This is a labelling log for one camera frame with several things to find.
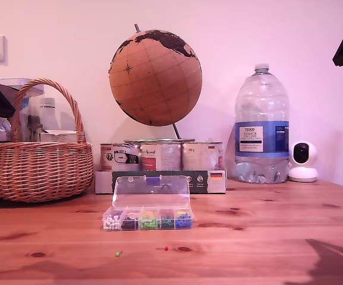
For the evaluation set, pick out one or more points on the small white round camera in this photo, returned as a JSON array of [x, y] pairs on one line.
[[303, 175]]

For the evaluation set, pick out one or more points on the white can flag print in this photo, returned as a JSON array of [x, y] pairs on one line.
[[202, 157]]

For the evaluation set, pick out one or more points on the green ball-head pin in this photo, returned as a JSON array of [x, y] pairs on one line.
[[117, 254]]

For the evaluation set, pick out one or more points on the clear plastic pin box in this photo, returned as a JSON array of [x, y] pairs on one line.
[[147, 221]]

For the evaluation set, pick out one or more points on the cork globe on stand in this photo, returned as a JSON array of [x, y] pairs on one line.
[[156, 80]]

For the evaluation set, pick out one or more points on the cardboard tray of cans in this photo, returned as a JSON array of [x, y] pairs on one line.
[[103, 182]]

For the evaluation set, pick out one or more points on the white cardboard carton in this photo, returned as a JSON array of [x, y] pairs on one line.
[[58, 136]]

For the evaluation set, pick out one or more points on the clear plastic container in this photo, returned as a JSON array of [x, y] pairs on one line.
[[31, 112]]

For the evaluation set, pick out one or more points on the clear bottle white cap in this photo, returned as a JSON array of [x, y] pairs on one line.
[[47, 103]]

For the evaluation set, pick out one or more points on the red ball-head pin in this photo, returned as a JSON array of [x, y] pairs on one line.
[[166, 248]]

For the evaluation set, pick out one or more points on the large clear water bottle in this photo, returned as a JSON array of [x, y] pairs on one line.
[[261, 136]]

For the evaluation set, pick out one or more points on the white can red label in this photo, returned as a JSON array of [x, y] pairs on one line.
[[160, 157]]

